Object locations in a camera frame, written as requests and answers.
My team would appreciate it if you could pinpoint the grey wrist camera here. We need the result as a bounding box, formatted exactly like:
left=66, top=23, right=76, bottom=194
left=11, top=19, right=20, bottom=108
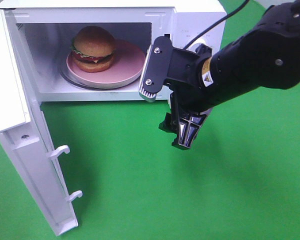
left=138, top=36, right=173, bottom=103

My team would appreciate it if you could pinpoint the pink round plate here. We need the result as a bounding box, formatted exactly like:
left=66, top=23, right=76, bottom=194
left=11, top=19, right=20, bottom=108
left=65, top=39, right=146, bottom=90

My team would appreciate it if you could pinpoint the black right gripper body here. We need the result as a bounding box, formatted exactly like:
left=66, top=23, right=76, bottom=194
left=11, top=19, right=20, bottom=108
left=164, top=47, right=223, bottom=112

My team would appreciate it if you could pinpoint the upper white dial knob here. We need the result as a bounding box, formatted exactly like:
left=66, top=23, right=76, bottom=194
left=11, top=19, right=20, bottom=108
left=187, top=37, right=211, bottom=53

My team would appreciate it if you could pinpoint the green table cloth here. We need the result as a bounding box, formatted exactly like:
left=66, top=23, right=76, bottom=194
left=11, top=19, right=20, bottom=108
left=0, top=0, right=300, bottom=240

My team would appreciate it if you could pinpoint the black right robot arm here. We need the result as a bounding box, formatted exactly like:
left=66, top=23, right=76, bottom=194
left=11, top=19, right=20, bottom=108
left=160, top=0, right=300, bottom=150

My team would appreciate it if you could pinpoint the glass microwave turntable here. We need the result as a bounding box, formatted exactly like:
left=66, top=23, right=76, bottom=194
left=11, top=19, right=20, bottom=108
left=59, top=61, right=142, bottom=90

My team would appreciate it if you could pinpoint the burger with lettuce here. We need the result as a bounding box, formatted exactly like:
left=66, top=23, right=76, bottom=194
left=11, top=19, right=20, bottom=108
left=70, top=26, right=116, bottom=73

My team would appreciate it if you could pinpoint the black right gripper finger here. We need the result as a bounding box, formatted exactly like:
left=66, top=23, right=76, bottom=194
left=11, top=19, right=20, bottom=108
left=195, top=44, right=213, bottom=60
left=158, top=92, right=213, bottom=150

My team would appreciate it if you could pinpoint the white microwave door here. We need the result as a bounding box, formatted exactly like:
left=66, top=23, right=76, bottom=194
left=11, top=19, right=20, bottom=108
left=0, top=9, right=82, bottom=236

